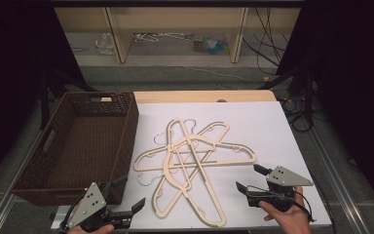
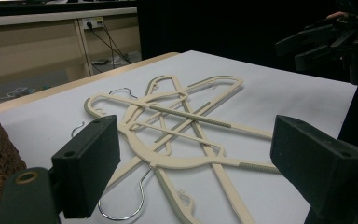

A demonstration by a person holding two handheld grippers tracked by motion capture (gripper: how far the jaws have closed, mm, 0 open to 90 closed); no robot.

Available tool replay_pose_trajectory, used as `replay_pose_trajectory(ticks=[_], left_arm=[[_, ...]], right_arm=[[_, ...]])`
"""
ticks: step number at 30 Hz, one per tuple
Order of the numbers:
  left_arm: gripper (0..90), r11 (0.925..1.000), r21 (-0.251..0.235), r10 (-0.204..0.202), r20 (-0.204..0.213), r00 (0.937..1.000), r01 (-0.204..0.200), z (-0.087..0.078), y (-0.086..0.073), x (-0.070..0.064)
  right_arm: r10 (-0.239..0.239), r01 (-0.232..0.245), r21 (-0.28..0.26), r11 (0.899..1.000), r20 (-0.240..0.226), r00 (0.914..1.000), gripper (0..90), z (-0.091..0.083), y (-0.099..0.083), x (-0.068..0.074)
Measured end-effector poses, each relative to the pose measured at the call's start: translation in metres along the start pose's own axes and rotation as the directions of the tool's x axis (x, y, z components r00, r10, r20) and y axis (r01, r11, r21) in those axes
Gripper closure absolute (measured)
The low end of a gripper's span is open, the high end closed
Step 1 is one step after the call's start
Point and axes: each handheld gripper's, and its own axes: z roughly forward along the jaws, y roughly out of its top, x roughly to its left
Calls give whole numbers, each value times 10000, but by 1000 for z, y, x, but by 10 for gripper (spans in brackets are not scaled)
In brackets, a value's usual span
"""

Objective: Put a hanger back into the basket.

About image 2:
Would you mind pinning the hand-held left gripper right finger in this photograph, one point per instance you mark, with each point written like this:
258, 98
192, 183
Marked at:
317, 165

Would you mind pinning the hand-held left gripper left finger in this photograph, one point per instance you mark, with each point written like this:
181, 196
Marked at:
87, 165

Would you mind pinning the cream plastic clothes hanger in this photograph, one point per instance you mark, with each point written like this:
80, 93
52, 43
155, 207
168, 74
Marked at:
227, 183
230, 85
189, 116

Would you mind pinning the beige wooden shelf unit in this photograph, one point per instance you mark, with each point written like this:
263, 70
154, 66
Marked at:
28, 46

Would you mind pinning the white power strip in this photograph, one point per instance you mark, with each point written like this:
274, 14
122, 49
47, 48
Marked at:
92, 22

